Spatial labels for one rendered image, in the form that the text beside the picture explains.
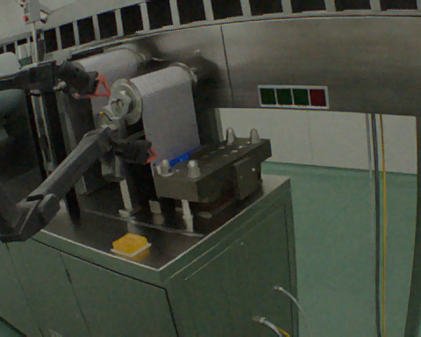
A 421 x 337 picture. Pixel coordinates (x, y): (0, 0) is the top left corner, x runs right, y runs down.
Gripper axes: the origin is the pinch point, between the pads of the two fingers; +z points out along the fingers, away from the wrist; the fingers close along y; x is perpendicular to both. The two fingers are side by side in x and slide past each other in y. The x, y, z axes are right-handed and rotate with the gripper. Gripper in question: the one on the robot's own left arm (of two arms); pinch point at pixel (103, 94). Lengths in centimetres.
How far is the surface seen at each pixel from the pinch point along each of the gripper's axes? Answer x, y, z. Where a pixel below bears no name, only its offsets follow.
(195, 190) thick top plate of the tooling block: -20.0, 27.0, 21.5
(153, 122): -2.1, 7.9, 16.6
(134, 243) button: -39.0, 20.7, 10.9
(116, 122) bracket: -5.1, -0.7, 9.6
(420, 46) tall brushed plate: 30, 86, 27
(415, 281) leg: -27, 81, 96
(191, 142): -0.8, 7.8, 36.1
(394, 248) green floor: 2, 40, 205
